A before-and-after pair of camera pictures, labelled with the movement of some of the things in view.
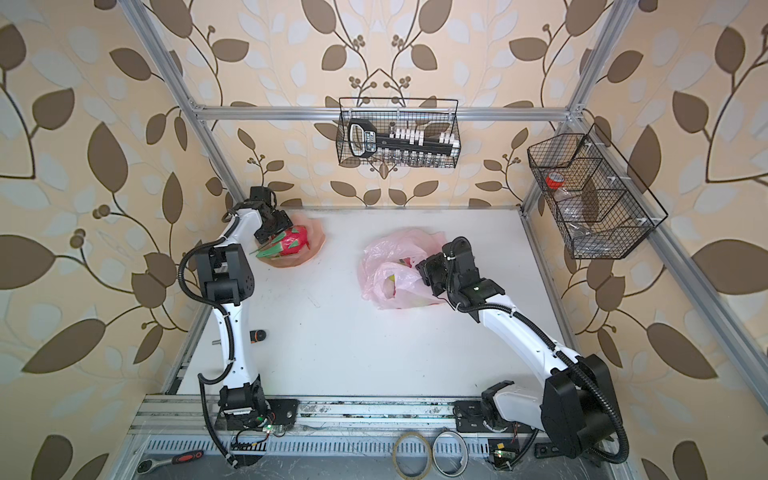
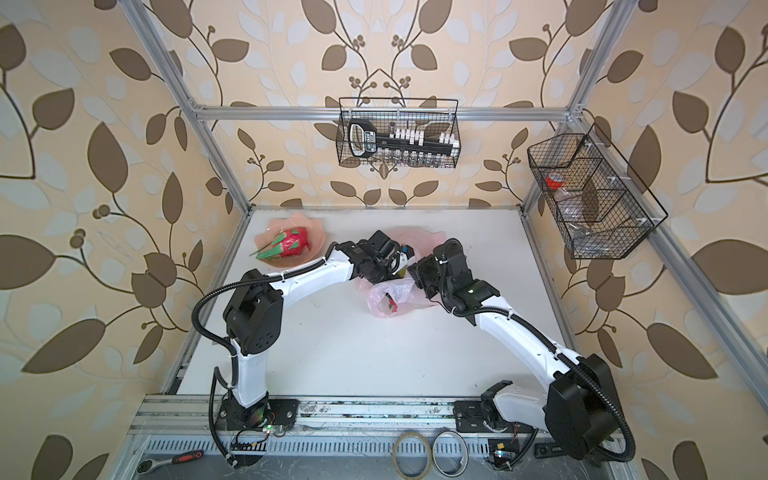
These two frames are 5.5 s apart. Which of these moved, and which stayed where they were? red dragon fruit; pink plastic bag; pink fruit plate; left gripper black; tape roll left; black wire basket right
Moved: pink plastic bag; left gripper black
Stayed: pink fruit plate; black wire basket right; red dragon fruit; tape roll left
